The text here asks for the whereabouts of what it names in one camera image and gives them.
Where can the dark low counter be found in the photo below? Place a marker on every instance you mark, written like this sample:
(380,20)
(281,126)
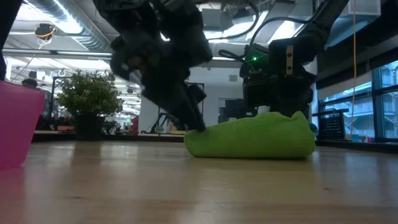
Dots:
(53,137)

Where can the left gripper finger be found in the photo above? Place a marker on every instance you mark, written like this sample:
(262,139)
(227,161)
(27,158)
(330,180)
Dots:
(183,109)
(197,93)

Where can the green microfiber towel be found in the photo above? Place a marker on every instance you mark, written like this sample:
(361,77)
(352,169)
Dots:
(248,137)

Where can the silver spiral air duct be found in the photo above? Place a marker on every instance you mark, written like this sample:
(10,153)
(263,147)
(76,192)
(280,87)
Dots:
(84,39)

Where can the green potted plant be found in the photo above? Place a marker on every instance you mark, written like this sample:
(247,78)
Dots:
(88,93)

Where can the pink plastic basket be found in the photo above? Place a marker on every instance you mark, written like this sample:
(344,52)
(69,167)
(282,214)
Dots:
(15,124)

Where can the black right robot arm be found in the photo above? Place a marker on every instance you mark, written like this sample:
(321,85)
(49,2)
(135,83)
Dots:
(311,34)

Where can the large framed window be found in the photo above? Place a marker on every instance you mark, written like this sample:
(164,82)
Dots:
(388,109)

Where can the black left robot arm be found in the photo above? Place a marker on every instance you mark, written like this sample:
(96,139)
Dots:
(7,18)

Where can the black perforated metal rack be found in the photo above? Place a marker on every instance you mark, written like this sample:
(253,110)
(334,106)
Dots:
(331,126)

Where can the long ceiling light bar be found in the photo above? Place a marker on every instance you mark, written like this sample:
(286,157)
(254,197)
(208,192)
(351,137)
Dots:
(62,53)

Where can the person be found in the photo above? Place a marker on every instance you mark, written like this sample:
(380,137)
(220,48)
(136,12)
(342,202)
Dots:
(31,83)

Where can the black shelf cart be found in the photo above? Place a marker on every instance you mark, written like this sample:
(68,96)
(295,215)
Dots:
(233,109)

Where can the silver rectangular air duct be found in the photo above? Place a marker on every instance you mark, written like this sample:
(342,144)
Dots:
(342,34)

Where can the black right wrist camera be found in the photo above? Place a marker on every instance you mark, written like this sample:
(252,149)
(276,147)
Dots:
(256,93)

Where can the black background robot arm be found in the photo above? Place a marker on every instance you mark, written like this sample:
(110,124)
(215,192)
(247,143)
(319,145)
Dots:
(161,118)

